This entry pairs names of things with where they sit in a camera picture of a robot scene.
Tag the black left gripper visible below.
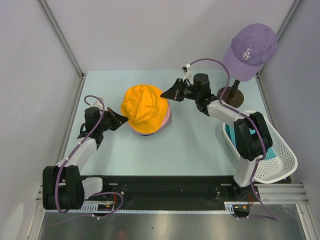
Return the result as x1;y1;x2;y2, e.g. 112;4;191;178
97;107;129;133

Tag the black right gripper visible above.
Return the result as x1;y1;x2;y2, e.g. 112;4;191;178
160;78;200;102

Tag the pink bucket hat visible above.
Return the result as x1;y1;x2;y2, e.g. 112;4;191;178
160;105;171;130

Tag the purple bucket hat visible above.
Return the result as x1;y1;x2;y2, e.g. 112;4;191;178
130;125;169;136

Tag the yellow hat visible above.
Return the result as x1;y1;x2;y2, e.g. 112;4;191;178
120;84;169;133

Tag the purple baseball cap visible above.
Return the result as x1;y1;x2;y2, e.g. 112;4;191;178
222;23;278;82

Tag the teal cap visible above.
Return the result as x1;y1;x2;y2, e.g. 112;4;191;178
225;125;277;160

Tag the grey bucket hat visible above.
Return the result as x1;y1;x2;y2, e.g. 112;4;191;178
167;111;173;125

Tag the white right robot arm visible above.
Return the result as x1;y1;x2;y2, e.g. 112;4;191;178
160;73;273;201

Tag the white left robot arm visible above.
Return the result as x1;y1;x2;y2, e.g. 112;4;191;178
42;106;128;213

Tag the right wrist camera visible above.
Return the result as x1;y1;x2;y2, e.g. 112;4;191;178
182;63;193;81

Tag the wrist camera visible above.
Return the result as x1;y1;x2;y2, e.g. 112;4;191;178
90;98;105;110
182;63;193;81

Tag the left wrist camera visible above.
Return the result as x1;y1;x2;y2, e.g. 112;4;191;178
90;98;105;110

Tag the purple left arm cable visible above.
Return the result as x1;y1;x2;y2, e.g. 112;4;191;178
47;94;125;227

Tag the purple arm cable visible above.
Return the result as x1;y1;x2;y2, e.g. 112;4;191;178
47;94;125;227
186;58;278;221

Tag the aluminium frame rail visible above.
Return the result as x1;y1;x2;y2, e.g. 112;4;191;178
36;0;86;201

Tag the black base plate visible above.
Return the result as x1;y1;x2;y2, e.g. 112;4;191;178
82;174;292;211

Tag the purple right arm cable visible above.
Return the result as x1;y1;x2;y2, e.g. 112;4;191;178
186;58;278;221

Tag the white slotted cable duct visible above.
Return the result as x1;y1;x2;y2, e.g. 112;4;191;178
78;200;234;214

